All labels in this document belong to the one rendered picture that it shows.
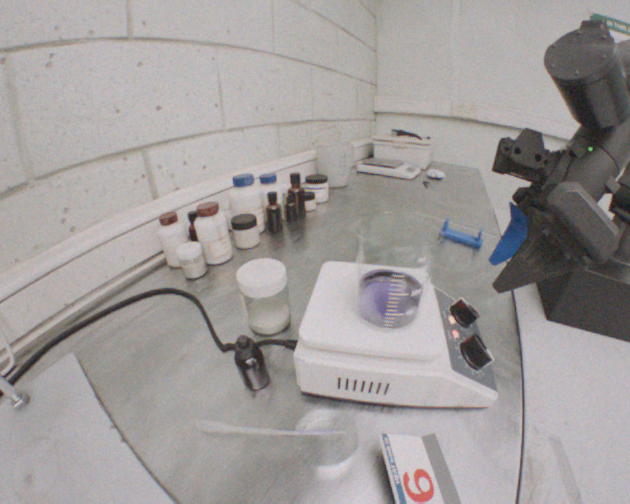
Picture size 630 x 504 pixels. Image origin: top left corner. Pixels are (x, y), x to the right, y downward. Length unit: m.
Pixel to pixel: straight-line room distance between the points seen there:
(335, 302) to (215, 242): 0.29
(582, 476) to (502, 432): 0.10
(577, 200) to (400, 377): 0.18
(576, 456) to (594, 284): 0.23
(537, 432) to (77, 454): 0.46
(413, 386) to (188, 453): 0.21
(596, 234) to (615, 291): 0.28
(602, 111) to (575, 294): 0.27
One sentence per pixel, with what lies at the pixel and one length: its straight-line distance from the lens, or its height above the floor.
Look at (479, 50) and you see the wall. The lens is 1.74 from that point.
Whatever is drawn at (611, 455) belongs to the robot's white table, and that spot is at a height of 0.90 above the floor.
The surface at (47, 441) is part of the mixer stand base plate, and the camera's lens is 0.37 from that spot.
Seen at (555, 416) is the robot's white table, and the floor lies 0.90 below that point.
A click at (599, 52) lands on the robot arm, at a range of 0.24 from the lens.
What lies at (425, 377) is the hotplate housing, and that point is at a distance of 0.23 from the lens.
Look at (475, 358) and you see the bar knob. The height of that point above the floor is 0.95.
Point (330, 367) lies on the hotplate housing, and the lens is 0.22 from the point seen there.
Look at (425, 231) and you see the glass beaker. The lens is 0.21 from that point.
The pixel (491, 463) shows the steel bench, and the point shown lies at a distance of 0.29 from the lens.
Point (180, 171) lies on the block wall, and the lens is 0.62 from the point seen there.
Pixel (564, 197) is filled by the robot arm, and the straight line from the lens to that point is 0.19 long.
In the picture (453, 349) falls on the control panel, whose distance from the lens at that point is 0.25.
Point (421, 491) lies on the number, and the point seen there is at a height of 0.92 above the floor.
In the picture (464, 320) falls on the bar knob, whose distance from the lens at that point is 0.31.
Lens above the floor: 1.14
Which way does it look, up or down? 30 degrees down
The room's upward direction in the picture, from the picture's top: 2 degrees counter-clockwise
